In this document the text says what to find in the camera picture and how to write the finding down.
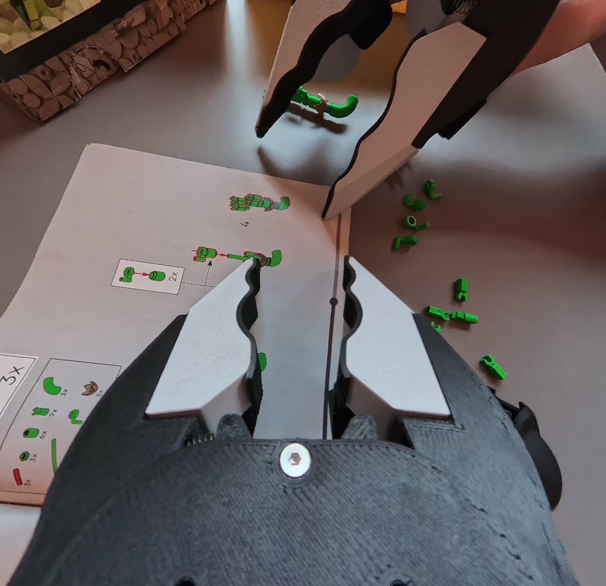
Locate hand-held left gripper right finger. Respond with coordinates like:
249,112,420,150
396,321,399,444
330,256,452,439

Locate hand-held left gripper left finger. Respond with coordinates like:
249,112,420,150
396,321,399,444
145,258,264,439

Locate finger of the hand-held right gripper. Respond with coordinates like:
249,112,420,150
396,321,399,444
321,21,488,220
255,0,394,139

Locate green lego branch assembly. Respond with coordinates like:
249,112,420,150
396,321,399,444
290,87,359,121

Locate lego instruction booklet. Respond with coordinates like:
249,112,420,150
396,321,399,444
0,143,353,506

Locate person's right forearm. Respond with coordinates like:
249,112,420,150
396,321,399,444
514,0,606,75

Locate scattered small green lego pieces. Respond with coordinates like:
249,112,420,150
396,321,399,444
391,178,508,382

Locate dark lego set box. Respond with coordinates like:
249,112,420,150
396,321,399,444
0,0,227,122

